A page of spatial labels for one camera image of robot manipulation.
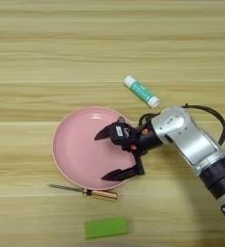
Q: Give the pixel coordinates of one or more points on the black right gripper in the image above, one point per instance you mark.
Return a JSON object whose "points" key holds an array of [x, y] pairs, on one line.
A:
{"points": [[149, 140]]}

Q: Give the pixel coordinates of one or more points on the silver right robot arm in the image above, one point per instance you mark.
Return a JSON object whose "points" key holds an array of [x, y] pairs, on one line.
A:
{"points": [[194, 141]]}

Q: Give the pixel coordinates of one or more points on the green rectangular block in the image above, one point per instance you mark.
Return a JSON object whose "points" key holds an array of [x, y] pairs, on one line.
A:
{"points": [[106, 227]]}

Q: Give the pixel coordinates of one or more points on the small black white-labelled box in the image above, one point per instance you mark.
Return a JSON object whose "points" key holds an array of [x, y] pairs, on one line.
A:
{"points": [[123, 133]]}

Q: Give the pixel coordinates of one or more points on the pink round plate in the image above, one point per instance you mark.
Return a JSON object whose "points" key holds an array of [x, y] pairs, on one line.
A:
{"points": [[75, 151]]}

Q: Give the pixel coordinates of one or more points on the teal white glue stick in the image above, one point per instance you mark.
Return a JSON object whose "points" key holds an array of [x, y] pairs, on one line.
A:
{"points": [[141, 91]]}

